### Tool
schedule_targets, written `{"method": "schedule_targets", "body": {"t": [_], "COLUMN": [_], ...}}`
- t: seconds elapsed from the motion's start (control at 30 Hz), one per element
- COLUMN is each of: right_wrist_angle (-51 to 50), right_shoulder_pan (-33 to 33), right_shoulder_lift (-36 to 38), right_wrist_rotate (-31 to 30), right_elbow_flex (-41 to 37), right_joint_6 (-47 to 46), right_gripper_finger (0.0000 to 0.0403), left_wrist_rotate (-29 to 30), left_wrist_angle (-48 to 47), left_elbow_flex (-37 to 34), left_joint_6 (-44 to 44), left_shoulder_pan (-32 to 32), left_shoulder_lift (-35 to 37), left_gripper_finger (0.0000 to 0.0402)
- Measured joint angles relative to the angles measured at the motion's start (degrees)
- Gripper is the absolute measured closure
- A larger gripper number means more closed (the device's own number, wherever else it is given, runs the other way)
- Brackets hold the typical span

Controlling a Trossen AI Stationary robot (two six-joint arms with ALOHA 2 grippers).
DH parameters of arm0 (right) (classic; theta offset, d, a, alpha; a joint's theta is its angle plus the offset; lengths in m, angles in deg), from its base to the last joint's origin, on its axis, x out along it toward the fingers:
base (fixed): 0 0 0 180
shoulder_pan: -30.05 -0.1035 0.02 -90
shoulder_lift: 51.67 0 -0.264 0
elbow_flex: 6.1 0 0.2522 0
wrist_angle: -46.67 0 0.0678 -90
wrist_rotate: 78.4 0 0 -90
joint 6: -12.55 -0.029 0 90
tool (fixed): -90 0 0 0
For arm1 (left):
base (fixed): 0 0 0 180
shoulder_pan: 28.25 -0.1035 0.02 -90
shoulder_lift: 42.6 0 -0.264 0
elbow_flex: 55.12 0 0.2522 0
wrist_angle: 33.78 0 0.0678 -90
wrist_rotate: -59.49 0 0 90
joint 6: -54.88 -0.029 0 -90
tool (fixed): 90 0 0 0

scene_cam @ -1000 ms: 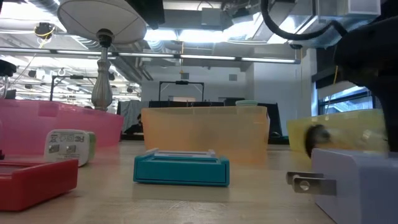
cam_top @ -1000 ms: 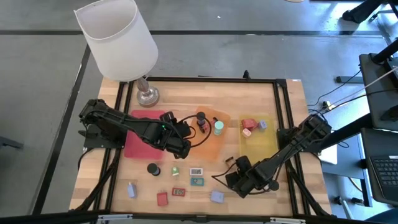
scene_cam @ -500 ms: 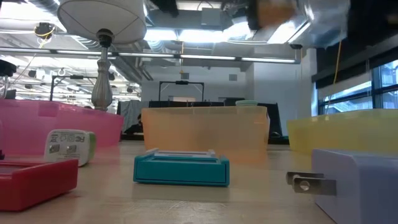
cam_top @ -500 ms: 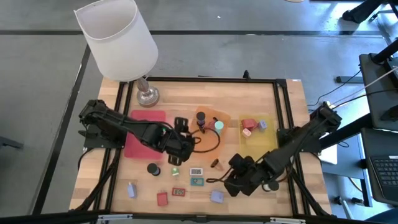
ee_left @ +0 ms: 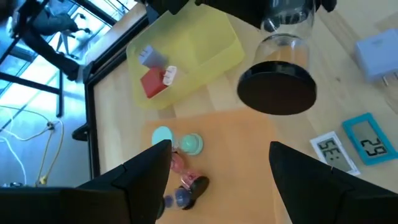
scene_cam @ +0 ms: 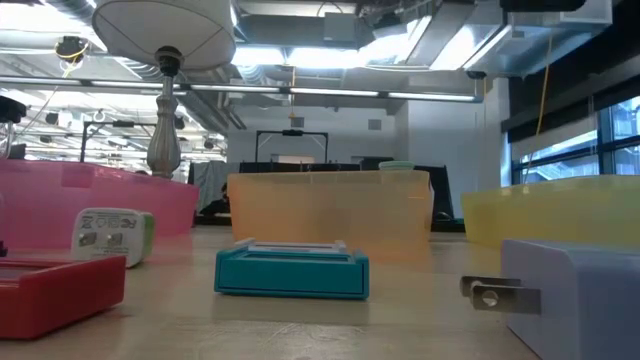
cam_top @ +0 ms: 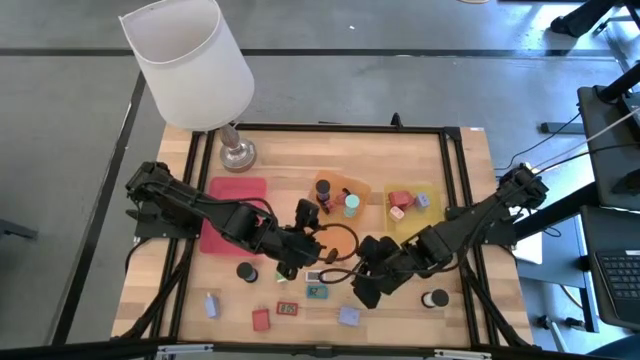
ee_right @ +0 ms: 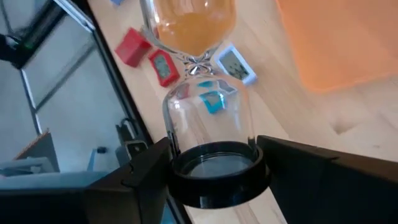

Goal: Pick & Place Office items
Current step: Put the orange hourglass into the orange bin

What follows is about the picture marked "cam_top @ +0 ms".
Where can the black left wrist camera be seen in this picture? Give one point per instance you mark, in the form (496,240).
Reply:
(307,214)

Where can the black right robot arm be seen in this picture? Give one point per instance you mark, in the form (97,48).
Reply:
(475,225)

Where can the orange translucent plastic bin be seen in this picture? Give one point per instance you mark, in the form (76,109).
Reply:
(340,245)

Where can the black-capped hourglass white sand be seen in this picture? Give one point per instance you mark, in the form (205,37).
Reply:
(440,297)

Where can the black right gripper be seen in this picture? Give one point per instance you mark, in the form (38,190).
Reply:
(387,265)

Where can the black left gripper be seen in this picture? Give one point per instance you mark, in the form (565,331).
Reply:
(295,247)

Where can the teal digital clock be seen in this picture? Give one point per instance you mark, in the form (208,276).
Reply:
(317,292)

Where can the white digital clock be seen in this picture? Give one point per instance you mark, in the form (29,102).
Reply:
(314,276)

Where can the black rail clamp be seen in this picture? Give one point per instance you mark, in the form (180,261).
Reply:
(396,121)

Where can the black laptop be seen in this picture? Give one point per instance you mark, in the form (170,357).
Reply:
(620,280)

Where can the pink white wall charger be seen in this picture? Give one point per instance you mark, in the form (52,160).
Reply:
(396,214)

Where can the brown bottle black cap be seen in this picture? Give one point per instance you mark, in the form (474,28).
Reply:
(323,187)

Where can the pink translucent plastic bin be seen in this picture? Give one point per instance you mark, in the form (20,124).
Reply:
(232,189)

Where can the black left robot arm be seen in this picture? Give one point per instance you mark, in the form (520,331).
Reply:
(180,197)

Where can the yellow translucent plastic bin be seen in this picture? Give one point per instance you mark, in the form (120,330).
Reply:
(425,220)

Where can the person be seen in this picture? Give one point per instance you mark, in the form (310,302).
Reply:
(580,20)

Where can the large lavender wall charger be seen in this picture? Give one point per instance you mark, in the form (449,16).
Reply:
(349,317)

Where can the red digital clock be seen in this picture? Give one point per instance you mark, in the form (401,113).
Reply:
(287,308)

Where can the red wall charger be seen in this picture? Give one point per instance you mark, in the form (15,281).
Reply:
(261,321)
(400,199)

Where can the grey furniture leg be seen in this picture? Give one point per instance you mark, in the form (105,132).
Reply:
(15,230)

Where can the white lamp shade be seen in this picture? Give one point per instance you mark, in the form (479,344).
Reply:
(190,65)

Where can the silver metal lamp base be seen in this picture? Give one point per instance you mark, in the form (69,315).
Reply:
(239,156)

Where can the small lavender wall charger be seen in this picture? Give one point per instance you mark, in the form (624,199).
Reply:
(423,200)

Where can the teal hourglass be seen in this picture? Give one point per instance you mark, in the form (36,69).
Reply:
(352,201)

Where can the slim lavender wall charger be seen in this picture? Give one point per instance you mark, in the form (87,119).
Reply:
(212,306)

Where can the black-capped hourglass pink sand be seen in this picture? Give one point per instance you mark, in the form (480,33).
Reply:
(340,198)

